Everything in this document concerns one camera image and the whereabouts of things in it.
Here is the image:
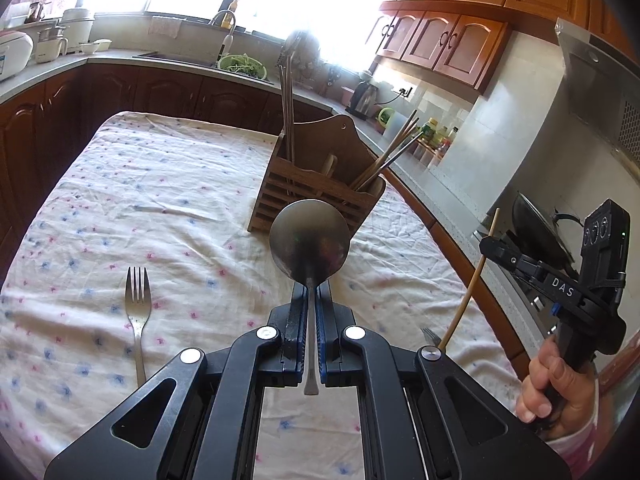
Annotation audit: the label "white pot cooker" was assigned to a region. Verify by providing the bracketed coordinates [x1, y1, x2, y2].
[58, 8, 94, 52]

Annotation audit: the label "spice jar set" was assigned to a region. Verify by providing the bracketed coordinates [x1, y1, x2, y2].
[413, 140, 446, 168]

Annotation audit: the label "person's right hand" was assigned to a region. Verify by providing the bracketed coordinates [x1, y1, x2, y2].
[515, 336, 597, 440]

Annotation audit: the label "kitchen faucet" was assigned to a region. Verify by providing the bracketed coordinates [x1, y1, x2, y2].
[208, 9, 236, 60]

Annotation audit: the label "white rice cooker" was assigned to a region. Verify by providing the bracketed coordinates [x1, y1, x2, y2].
[0, 30, 32, 81]

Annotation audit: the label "steel chopstick in holder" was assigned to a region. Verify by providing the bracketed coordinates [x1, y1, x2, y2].
[283, 54, 295, 162]

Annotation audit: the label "upper wooden cabinets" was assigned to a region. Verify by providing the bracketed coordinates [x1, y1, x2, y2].
[369, 0, 636, 92]

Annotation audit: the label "chopstick standing in holder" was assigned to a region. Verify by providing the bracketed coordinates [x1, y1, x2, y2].
[279, 55, 289, 161]

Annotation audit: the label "black wok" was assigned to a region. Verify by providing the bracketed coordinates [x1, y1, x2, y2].
[512, 193, 582, 270]

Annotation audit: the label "small white blender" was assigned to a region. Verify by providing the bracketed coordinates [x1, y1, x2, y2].
[35, 26, 68, 64]

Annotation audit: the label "wooden chopstick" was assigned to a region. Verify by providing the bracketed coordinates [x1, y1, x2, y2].
[359, 127, 424, 192]
[349, 109, 419, 191]
[437, 207, 501, 351]
[321, 154, 337, 178]
[350, 119, 421, 191]

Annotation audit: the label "wooden utensil holder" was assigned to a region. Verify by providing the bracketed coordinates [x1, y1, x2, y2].
[248, 115, 386, 234]

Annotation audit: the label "electric kettle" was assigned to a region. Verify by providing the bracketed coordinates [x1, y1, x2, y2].
[346, 81, 378, 119]

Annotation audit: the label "steel range hood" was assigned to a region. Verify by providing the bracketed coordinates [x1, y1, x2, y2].
[554, 18, 639, 167]

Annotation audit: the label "green vegetable colander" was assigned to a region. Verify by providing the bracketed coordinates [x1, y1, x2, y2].
[217, 54, 268, 80]

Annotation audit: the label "steel fork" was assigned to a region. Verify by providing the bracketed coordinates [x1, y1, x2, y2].
[125, 266, 152, 387]
[422, 327, 442, 347]

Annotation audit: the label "knife and utensil rack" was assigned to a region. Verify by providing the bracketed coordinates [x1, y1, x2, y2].
[277, 30, 343, 96]

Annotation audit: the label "yellow oil bottle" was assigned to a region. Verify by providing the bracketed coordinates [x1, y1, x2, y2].
[422, 117, 438, 142]

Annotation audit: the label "long-handled steel spoon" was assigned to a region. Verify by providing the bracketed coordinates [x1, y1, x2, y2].
[269, 198, 350, 396]

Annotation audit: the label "steel fork right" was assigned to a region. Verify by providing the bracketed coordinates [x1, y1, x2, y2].
[422, 327, 442, 347]

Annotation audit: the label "steel fork left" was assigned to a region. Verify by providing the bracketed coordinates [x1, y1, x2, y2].
[125, 266, 152, 387]

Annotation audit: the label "white floral tablecloth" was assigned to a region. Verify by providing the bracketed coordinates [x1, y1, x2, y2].
[1, 113, 521, 479]

